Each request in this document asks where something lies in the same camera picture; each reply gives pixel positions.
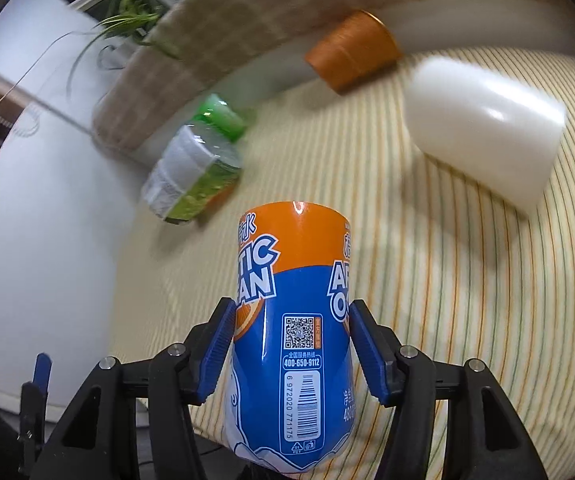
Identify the striped bed mat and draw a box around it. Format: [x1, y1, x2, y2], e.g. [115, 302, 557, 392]
[111, 48, 575, 479]

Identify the orange paper cup near wall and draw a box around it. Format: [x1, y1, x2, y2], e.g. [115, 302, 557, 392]
[305, 10, 403, 93]

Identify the spider plant in pot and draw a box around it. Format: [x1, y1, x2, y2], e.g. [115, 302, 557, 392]
[65, 0, 180, 94]

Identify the blue orange Arctic Ocean cup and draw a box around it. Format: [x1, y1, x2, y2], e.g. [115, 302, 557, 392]
[225, 202, 355, 474]

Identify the white plastic cup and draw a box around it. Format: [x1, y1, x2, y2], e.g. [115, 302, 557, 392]
[403, 56, 567, 214]

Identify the white hanging cable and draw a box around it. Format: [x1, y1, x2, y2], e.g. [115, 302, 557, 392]
[0, 29, 89, 134]

